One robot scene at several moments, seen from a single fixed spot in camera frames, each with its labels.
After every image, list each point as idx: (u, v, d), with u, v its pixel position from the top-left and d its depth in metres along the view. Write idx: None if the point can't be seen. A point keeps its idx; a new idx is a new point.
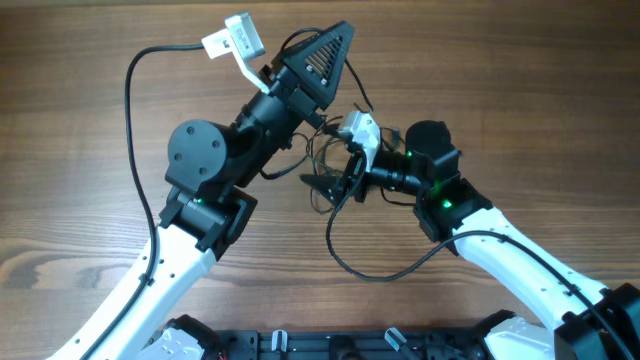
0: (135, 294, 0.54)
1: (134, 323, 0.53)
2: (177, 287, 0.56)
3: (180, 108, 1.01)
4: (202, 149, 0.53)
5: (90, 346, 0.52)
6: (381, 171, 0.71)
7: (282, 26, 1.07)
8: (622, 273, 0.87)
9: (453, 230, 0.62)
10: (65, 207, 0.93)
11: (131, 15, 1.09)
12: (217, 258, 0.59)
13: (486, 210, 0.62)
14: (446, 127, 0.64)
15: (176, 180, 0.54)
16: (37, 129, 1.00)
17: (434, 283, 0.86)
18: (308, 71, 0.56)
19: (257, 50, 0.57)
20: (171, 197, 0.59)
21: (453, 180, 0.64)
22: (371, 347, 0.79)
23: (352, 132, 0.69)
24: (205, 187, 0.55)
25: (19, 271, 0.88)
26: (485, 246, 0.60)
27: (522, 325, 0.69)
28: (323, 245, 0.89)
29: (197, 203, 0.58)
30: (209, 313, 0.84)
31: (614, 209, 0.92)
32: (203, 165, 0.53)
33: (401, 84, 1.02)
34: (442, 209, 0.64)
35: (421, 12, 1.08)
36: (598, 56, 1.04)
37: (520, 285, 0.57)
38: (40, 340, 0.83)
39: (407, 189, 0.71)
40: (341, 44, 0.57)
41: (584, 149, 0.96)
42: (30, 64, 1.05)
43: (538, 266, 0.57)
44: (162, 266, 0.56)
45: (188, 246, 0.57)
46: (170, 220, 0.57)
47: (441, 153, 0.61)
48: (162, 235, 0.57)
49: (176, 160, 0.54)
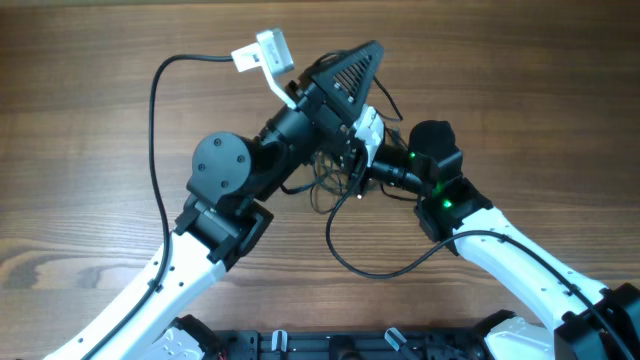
0: (143, 299, 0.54)
1: (139, 327, 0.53)
2: (185, 295, 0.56)
3: (180, 108, 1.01)
4: (227, 163, 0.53)
5: (93, 347, 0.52)
6: (383, 166, 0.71)
7: (282, 26, 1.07)
8: (621, 273, 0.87)
9: (453, 230, 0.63)
10: (66, 207, 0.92)
11: (131, 15, 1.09)
12: (227, 269, 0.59)
13: (486, 209, 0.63)
14: (450, 128, 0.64)
15: (198, 191, 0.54)
16: (38, 128, 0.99)
17: (435, 283, 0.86)
18: (336, 88, 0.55)
19: (286, 66, 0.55)
20: (189, 204, 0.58)
21: (455, 181, 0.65)
22: (370, 347, 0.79)
23: (356, 128, 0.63)
24: (226, 201, 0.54)
25: (19, 271, 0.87)
26: (485, 245, 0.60)
27: (521, 325, 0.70)
28: (323, 245, 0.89)
29: (213, 213, 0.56)
30: (210, 313, 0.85)
31: (613, 210, 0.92)
32: (227, 179, 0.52)
33: (402, 84, 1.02)
34: (443, 209, 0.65)
35: (421, 12, 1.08)
36: (598, 57, 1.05)
37: (521, 285, 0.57)
38: (41, 340, 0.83)
39: (408, 185, 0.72)
40: (369, 64, 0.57)
41: (584, 150, 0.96)
42: (30, 64, 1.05)
43: (538, 266, 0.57)
44: (172, 273, 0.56)
45: (200, 255, 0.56)
46: (185, 227, 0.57)
47: (446, 155, 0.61)
48: (176, 242, 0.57)
49: (200, 172, 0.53)
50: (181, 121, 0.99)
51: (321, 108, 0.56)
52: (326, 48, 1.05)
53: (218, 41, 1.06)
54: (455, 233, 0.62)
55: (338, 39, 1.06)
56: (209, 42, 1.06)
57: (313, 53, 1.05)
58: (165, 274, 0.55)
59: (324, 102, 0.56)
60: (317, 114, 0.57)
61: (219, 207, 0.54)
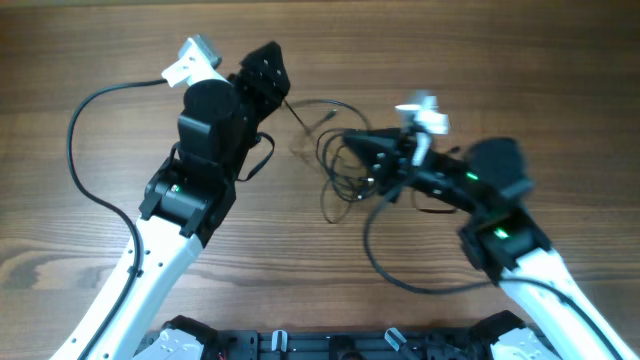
0: (127, 286, 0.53)
1: (128, 316, 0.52)
2: (166, 276, 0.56)
3: (180, 108, 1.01)
4: (213, 96, 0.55)
5: (87, 344, 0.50)
6: (429, 175, 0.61)
7: (282, 26, 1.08)
8: (622, 273, 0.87)
9: (508, 272, 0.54)
10: (65, 207, 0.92)
11: (131, 15, 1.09)
12: (203, 244, 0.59)
13: (546, 252, 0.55)
14: (520, 151, 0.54)
15: (190, 123, 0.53)
16: (38, 129, 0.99)
17: (435, 284, 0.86)
18: (264, 63, 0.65)
19: (217, 59, 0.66)
20: (148, 191, 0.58)
21: (514, 210, 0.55)
22: (371, 347, 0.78)
23: (415, 112, 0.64)
24: (217, 134, 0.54)
25: (19, 271, 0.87)
26: (545, 303, 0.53)
27: (536, 344, 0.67)
28: (322, 245, 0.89)
29: (175, 192, 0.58)
30: (209, 313, 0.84)
31: (613, 210, 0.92)
32: (218, 109, 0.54)
33: (402, 84, 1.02)
34: (497, 240, 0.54)
35: (421, 12, 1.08)
36: (597, 56, 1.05)
37: (572, 350, 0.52)
38: (41, 340, 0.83)
39: (454, 201, 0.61)
40: (279, 52, 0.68)
41: (584, 150, 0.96)
42: (31, 64, 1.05)
43: (598, 338, 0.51)
44: (148, 256, 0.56)
45: (172, 235, 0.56)
46: (150, 212, 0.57)
47: (513, 183, 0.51)
48: (143, 229, 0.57)
49: (188, 111, 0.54)
50: None
51: (260, 75, 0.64)
52: (325, 48, 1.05)
53: (218, 41, 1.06)
54: (511, 278, 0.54)
55: (338, 38, 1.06)
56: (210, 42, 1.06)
57: (313, 53, 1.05)
58: (141, 259, 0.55)
59: (261, 71, 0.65)
60: (261, 82, 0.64)
61: (211, 141, 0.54)
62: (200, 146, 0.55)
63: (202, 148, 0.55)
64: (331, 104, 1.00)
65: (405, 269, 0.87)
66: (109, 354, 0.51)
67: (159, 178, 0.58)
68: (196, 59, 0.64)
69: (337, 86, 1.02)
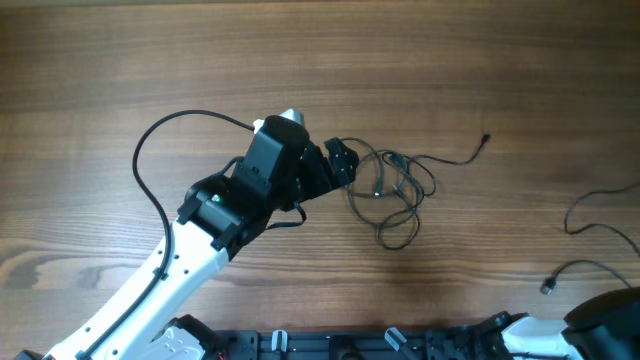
0: (148, 288, 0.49)
1: (144, 317, 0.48)
2: (190, 284, 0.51)
3: (180, 107, 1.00)
4: (291, 126, 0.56)
5: (97, 340, 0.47)
6: None
7: (282, 26, 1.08)
8: (622, 274, 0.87)
9: None
10: (66, 207, 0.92)
11: (132, 15, 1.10)
12: (231, 258, 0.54)
13: None
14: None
15: (265, 137, 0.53)
16: (38, 128, 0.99)
17: (435, 283, 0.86)
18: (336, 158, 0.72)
19: (299, 117, 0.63)
20: (189, 195, 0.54)
21: None
22: (370, 347, 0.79)
23: None
24: (284, 158, 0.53)
25: (19, 271, 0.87)
26: None
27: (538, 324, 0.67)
28: (322, 246, 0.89)
29: (215, 202, 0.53)
30: (209, 313, 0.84)
31: (614, 209, 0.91)
32: (293, 136, 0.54)
33: (401, 84, 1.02)
34: None
35: (421, 12, 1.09)
36: (599, 56, 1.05)
37: None
38: (41, 340, 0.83)
39: None
40: (359, 161, 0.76)
41: (584, 150, 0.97)
42: (30, 64, 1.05)
43: None
44: (177, 261, 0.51)
45: (201, 244, 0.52)
46: (187, 217, 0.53)
47: None
48: (176, 231, 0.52)
49: (268, 128, 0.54)
50: (180, 121, 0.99)
51: (337, 157, 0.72)
52: (325, 48, 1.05)
53: (218, 41, 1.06)
54: None
55: (338, 38, 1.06)
56: (210, 41, 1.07)
57: (313, 53, 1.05)
58: (168, 262, 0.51)
59: (339, 154, 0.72)
60: (335, 163, 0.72)
61: (278, 161, 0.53)
62: (265, 162, 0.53)
63: (265, 166, 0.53)
64: (331, 105, 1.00)
65: (406, 269, 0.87)
66: (118, 351, 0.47)
67: (203, 184, 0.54)
68: (285, 115, 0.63)
69: (337, 85, 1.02)
